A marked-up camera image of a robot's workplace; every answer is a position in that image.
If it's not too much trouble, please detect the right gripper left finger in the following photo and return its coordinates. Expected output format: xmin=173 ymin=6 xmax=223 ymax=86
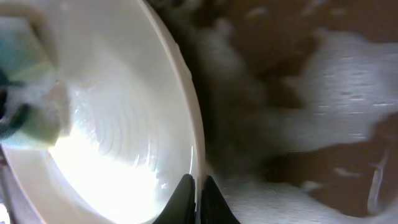
xmin=153 ymin=174 xmax=196 ymax=224

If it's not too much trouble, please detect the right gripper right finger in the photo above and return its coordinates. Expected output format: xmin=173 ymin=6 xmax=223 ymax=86
xmin=200 ymin=175 xmax=240 ymax=224

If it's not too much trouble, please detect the white plate with sauce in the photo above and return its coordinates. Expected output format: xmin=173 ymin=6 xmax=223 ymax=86
xmin=1 ymin=0 xmax=205 ymax=223

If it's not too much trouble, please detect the green yellow sponge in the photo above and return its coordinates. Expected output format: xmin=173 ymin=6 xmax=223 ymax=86
xmin=1 ymin=16 xmax=63 ymax=149

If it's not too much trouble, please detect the large black plate tray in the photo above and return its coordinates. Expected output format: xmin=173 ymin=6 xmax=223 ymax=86
xmin=150 ymin=0 xmax=397 ymax=223

